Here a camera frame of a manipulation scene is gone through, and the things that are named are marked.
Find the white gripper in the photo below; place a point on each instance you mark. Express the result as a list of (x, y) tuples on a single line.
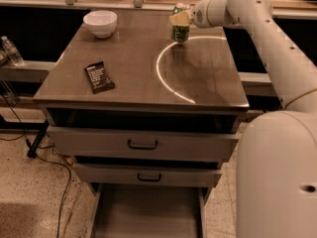
[(199, 17)]

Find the green soda can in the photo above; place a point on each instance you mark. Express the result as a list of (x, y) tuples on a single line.
[(180, 34)]

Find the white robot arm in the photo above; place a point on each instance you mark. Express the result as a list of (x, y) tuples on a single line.
[(277, 153)]

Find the grey drawer cabinet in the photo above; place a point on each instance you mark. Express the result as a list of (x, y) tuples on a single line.
[(160, 85)]

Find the top grey drawer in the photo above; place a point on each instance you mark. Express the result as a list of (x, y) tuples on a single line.
[(147, 145)]

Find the middle grey drawer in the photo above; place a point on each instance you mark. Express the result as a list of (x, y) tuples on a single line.
[(147, 175)]

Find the bottom open grey drawer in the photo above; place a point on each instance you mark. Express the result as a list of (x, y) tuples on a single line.
[(147, 211)]

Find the white ceramic bowl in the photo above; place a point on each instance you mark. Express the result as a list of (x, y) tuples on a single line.
[(101, 24)]

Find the black snack bar wrapper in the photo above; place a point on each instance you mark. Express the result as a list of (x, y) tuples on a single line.
[(98, 77)]

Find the clear plastic water bottle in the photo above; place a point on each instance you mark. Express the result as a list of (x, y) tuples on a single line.
[(12, 52)]

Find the black table leg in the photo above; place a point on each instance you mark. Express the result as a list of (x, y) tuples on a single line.
[(41, 129)]

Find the grey side shelf rail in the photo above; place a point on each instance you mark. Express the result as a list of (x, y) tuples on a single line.
[(30, 71)]

